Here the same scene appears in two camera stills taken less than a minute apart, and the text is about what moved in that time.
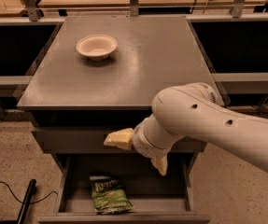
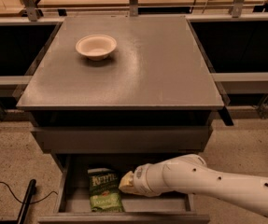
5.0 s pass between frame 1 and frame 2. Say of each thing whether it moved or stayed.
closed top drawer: stayed
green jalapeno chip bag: moved
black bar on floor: stayed
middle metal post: stayed
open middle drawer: stayed
